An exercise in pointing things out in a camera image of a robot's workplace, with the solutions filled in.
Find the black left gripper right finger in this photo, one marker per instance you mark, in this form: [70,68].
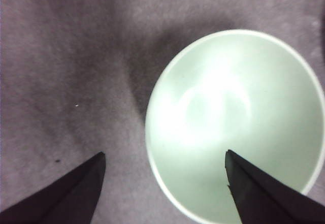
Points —
[261,201]

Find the green ribbed bowl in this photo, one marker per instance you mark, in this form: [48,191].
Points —
[203,87]

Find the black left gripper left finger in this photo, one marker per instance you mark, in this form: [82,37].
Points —
[73,198]

